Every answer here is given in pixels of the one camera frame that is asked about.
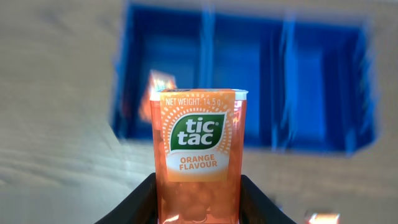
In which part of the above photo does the orange candy box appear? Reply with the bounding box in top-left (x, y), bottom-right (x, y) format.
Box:
top-left (149, 88), bottom-right (249, 224)
top-left (138, 70), bottom-right (178, 124)

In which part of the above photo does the gold wrapped candy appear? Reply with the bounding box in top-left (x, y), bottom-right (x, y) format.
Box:
top-left (304, 212), bottom-right (341, 224)

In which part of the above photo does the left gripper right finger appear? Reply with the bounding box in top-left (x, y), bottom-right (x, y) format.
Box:
top-left (239, 174), bottom-right (298, 224)

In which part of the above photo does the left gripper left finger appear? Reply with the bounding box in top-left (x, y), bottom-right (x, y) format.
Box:
top-left (95, 172), bottom-right (158, 224)

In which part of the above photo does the blue tray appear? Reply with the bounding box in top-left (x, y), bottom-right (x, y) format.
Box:
top-left (110, 1), bottom-right (379, 156)

